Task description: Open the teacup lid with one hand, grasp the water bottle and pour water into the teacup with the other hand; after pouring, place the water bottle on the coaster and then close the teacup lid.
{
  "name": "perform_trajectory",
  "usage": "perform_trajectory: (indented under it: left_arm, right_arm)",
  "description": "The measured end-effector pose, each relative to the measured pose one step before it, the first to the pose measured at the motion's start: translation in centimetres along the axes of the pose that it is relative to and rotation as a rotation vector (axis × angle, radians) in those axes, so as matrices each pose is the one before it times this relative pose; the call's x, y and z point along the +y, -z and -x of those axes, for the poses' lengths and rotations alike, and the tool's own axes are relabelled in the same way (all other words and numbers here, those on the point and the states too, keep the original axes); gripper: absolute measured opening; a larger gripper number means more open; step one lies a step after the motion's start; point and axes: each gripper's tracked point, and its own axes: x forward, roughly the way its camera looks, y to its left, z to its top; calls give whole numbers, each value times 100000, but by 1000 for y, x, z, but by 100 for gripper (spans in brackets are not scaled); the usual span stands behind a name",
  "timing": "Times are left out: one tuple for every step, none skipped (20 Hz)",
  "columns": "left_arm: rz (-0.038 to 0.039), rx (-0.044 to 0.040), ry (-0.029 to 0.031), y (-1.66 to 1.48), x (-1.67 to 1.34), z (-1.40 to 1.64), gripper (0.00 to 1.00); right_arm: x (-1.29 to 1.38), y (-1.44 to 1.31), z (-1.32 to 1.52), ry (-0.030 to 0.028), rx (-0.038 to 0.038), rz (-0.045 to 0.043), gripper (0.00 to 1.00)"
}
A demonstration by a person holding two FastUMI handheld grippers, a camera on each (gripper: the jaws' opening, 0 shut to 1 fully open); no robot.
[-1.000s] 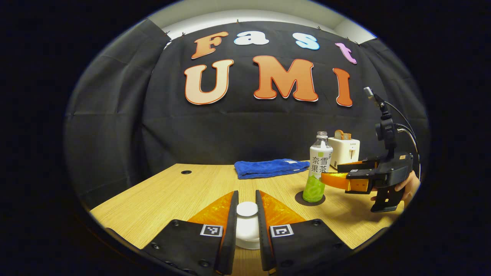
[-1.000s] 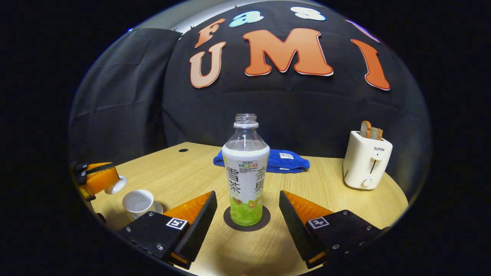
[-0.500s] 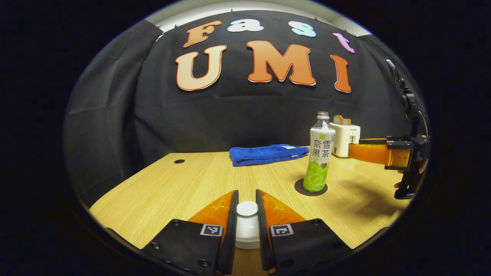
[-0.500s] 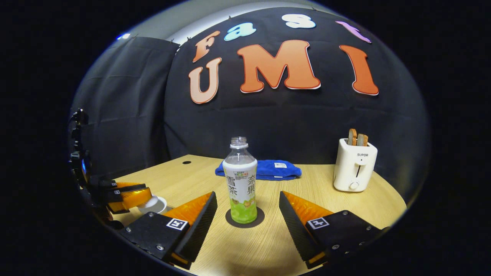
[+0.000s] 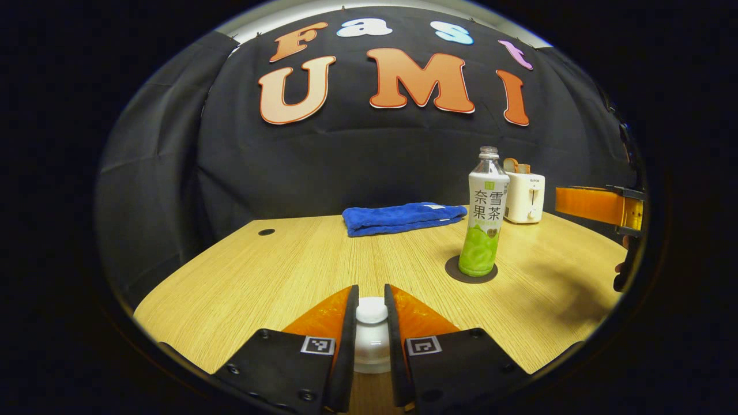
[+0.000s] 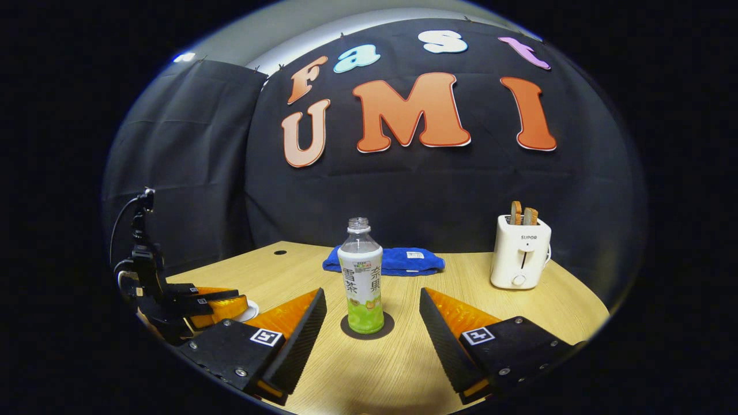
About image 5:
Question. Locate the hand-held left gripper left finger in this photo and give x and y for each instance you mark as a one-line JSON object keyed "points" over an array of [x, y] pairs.
{"points": [[349, 357]]}

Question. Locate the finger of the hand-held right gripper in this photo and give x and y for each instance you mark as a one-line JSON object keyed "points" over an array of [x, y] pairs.
{"points": [[594, 204]]}

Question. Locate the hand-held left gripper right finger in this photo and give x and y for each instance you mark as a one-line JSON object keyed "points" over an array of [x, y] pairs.
{"points": [[395, 357]]}

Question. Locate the dark round coaster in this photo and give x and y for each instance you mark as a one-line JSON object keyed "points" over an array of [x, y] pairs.
{"points": [[452, 274]]}

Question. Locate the clear green-label water bottle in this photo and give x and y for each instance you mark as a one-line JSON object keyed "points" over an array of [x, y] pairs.
{"points": [[484, 219]]}

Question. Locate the white toaster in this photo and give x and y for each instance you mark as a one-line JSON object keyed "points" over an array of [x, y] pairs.
{"points": [[527, 199]]}

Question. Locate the brown bread slice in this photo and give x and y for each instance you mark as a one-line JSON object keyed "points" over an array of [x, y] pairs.
{"points": [[516, 166]]}

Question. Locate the blue folded towel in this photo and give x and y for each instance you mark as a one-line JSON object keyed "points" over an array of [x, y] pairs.
{"points": [[398, 219]]}

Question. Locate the black backdrop cloth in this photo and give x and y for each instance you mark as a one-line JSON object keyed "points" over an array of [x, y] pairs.
{"points": [[346, 161]]}

